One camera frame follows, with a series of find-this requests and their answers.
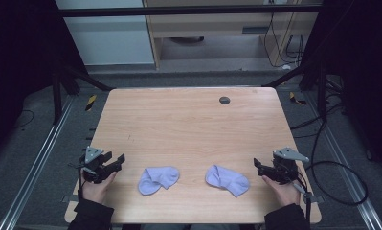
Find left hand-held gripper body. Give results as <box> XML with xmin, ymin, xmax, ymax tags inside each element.
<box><xmin>79</xmin><ymin>146</ymin><xmax>117</xmax><ymax>185</ymax></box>

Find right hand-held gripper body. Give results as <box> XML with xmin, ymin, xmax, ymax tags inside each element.
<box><xmin>262</xmin><ymin>147</ymin><xmax>310</xmax><ymax>186</ymax></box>

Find person's left hand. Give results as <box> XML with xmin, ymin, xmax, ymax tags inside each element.
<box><xmin>81</xmin><ymin>170</ymin><xmax>118</xmax><ymax>206</ymax></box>

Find person's right hand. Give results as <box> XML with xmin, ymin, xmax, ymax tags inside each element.
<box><xmin>261</xmin><ymin>174</ymin><xmax>303</xmax><ymax>208</ymax></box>

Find light purple sock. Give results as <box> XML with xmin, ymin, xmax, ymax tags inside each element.
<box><xmin>204</xmin><ymin>164</ymin><xmax>251</xmax><ymax>198</ymax></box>
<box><xmin>137</xmin><ymin>165</ymin><xmax>181</xmax><ymax>196</ymax></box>

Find yellow black hazard tape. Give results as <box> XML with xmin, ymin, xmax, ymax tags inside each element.
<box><xmin>288</xmin><ymin>91</ymin><xmax>308</xmax><ymax>106</ymax></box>
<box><xmin>84</xmin><ymin>94</ymin><xmax>98</xmax><ymax>112</ymax></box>

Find black metal stand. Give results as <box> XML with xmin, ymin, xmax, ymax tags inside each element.
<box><xmin>262</xmin><ymin>57</ymin><xmax>329</xmax><ymax>123</ymax></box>
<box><xmin>50</xmin><ymin>58</ymin><xmax>116</xmax><ymax>127</ymax></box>

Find white cabinet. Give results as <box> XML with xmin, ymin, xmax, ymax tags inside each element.
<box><xmin>55</xmin><ymin>0</ymin><xmax>156</xmax><ymax>67</ymax></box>

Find light wooden desk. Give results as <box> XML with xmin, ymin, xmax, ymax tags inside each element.
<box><xmin>142</xmin><ymin>0</ymin><xmax>325</xmax><ymax>71</ymax></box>

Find right hand-held gripper cable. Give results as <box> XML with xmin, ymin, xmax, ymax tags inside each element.
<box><xmin>292</xmin><ymin>172</ymin><xmax>313</xmax><ymax>225</ymax></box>

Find metal floor rail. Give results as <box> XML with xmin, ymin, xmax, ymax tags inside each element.
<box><xmin>0</xmin><ymin>95</ymin><xmax>76</xmax><ymax>230</ymax></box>
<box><xmin>304</xmin><ymin>91</ymin><xmax>382</xmax><ymax>230</ymax></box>

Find thin black floor cable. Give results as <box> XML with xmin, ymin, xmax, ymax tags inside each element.
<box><xmin>11</xmin><ymin>108</ymin><xmax>35</xmax><ymax>130</ymax></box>

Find black looped floor cable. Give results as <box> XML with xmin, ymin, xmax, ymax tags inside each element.
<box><xmin>289</xmin><ymin>101</ymin><xmax>370</xmax><ymax>207</ymax></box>

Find black cables under desk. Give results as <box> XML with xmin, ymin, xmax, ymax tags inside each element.
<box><xmin>262</xmin><ymin>11</ymin><xmax>305</xmax><ymax>69</ymax></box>

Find black horizontal frame bar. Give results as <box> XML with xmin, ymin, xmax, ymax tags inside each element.
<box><xmin>56</xmin><ymin>4</ymin><xmax>323</xmax><ymax>18</ymax></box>

